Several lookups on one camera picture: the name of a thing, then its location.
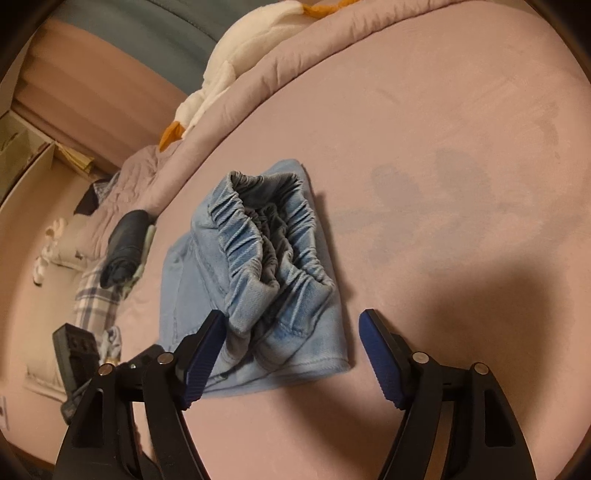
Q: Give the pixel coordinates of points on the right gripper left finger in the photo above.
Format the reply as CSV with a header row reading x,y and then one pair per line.
x,y
129,423

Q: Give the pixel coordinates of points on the light blue denim pants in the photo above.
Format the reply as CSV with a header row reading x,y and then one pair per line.
x,y
255,251

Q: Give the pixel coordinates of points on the crumpled blue-grey cloth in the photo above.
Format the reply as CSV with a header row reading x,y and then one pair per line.
x,y
110,346

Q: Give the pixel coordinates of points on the plaid pillow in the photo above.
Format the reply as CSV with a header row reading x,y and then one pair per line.
x,y
95,307

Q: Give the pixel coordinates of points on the beige pillow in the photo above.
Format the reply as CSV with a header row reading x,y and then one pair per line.
x,y
53,306

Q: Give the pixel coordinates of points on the dark blue folded jeans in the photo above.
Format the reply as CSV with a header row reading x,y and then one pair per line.
x,y
125,248

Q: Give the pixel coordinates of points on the small white plush toy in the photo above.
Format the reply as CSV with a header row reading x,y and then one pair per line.
x,y
52,234

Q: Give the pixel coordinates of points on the dark clothes at headboard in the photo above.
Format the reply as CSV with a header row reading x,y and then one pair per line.
x,y
95,195

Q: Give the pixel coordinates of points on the wooden shelf unit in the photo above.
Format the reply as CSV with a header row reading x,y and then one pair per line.
x,y
22,144

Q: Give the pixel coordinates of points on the pink curtain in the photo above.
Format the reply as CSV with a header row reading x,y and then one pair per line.
x,y
86,94

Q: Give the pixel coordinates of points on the pink quilted comforter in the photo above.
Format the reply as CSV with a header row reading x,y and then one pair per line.
x,y
149,180

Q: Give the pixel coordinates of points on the teal curtain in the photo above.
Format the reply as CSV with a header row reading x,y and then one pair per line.
x,y
174,38

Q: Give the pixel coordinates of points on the white goose plush toy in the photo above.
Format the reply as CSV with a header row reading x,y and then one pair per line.
x,y
241,47

